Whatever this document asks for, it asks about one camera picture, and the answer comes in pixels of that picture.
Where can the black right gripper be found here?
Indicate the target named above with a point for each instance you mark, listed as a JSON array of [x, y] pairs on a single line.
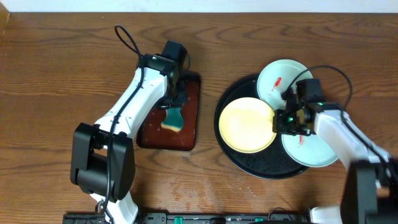
[[278, 126]]

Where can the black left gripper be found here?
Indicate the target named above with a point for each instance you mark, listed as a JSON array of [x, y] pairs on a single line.
[[183, 89]]

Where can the green yellow sponge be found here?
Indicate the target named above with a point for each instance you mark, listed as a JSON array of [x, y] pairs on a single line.
[[173, 120]]

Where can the mint plate long red stain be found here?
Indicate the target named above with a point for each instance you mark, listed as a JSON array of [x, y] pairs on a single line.
[[310, 151]]

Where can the mint plate small red stain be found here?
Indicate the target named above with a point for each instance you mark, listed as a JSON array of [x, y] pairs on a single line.
[[275, 78]]

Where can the yellow plate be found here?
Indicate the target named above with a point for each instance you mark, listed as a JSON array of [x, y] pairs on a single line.
[[245, 125]]

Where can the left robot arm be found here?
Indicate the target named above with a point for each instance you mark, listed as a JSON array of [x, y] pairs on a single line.
[[103, 154]]

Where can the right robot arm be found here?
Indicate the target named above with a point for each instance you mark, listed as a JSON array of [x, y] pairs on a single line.
[[316, 133]]

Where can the black rectangular water tray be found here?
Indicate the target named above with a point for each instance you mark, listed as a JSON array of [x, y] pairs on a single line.
[[153, 136]]

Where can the round black tray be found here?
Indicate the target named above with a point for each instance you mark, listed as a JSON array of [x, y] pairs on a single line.
[[271, 163]]

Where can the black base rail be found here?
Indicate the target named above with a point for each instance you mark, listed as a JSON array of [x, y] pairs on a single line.
[[163, 218]]

